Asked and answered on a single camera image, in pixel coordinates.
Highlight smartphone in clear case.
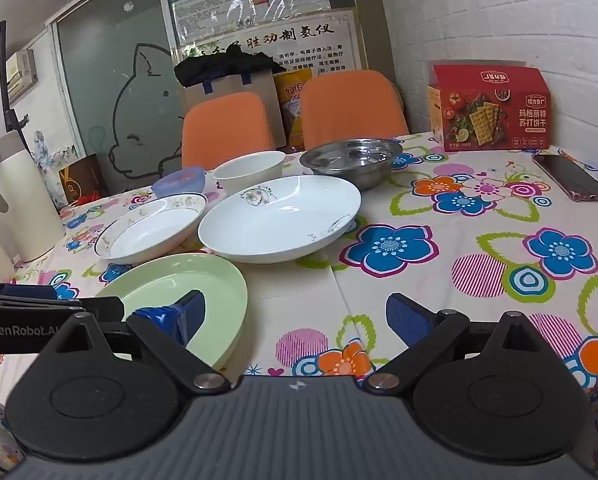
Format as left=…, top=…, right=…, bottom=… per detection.
left=532, top=153, right=598, bottom=202

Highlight brown gift bag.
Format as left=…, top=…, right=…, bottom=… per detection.
left=59, top=154, right=110, bottom=207

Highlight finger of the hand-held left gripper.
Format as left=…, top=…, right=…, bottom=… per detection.
left=0, top=280, right=56, bottom=301
left=0, top=294, right=126, bottom=356

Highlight orange chair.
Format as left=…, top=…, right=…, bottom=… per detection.
left=301, top=70, right=410, bottom=151
left=181, top=91, right=274, bottom=171

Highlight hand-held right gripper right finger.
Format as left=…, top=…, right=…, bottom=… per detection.
left=363, top=293, right=550, bottom=395

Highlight wall air conditioner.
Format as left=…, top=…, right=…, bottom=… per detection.
left=6, top=50, right=40, bottom=103

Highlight red cracker box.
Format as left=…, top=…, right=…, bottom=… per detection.
left=427, top=64, right=552, bottom=152

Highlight white plate with patterned rim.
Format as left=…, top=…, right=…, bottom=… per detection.
left=95, top=192, right=208, bottom=264

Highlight white ceramic bowl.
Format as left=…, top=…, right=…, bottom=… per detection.
left=212, top=150, right=286, bottom=193

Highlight black cloth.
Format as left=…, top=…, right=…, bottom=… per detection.
left=174, top=52, right=286, bottom=86

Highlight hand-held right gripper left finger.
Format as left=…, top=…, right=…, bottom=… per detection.
left=44, top=289, right=232, bottom=395

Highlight green plastic plate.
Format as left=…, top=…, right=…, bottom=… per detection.
left=96, top=253, right=248, bottom=368

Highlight yellow snack bag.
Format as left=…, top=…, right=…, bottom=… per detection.
left=274, top=71, right=312, bottom=151

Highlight framed wall poster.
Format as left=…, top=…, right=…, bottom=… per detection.
left=171, top=7, right=362, bottom=76

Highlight white thermos jug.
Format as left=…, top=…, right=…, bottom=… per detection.
left=0, top=132, right=67, bottom=263

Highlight blue plastic bowl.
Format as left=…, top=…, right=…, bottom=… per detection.
left=152, top=167, right=207, bottom=198

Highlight stainless steel bowl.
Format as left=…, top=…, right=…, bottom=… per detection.
left=299, top=138, right=404, bottom=190

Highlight large white floral-print plate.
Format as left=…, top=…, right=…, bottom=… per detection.
left=198, top=175, right=362, bottom=264

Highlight brown paper bag blue handles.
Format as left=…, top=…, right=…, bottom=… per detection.
left=181, top=67, right=286, bottom=148

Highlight floral tablecloth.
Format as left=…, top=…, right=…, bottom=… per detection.
left=0, top=132, right=598, bottom=480

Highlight frosted glass panel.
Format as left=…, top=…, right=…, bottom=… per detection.
left=54, top=0, right=182, bottom=196

